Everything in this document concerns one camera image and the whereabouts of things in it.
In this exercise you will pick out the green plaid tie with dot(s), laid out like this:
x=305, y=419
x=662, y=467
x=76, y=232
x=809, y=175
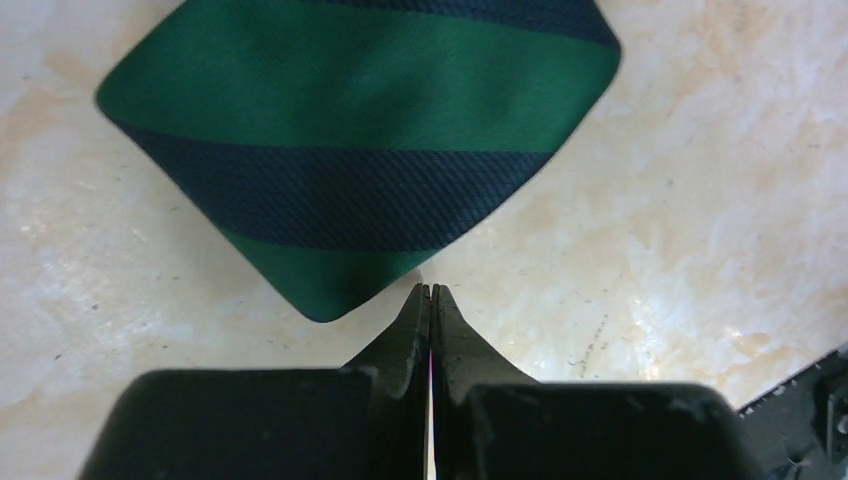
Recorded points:
x=340, y=144

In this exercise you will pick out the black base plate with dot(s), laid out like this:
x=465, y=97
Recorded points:
x=798, y=429

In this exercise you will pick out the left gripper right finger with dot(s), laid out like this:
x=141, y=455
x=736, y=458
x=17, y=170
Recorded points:
x=461, y=359

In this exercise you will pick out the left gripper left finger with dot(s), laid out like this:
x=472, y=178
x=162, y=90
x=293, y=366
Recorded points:
x=398, y=413

